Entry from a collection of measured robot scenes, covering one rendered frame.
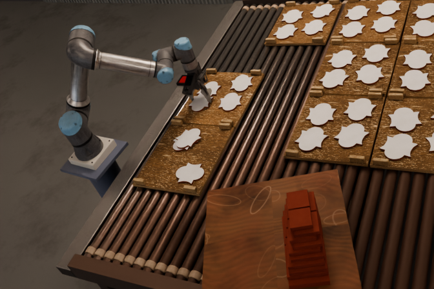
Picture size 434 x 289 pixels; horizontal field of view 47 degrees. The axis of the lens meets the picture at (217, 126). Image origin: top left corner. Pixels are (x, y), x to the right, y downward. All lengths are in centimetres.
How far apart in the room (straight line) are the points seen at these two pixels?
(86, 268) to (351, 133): 120
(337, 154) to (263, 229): 51
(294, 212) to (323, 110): 82
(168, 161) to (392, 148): 98
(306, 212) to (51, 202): 273
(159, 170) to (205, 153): 22
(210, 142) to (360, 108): 69
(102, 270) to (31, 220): 200
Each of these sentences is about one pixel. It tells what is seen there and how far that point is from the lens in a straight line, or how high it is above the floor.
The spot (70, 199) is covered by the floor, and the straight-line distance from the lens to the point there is 391.
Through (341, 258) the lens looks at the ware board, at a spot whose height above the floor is 104.
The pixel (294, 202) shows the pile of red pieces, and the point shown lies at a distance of 158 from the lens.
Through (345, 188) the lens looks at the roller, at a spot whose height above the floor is 92.
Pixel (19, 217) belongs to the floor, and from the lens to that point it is 406.
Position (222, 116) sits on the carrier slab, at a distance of 241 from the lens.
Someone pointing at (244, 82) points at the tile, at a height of 95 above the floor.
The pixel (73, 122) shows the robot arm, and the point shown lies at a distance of 248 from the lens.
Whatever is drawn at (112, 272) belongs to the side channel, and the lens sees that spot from 200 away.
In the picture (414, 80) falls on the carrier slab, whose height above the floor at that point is 95.
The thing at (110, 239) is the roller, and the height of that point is 92.
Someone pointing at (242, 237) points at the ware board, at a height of 104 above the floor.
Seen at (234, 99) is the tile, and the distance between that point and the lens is 247.
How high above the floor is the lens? 242
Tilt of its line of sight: 39 degrees down
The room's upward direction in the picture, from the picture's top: 21 degrees counter-clockwise
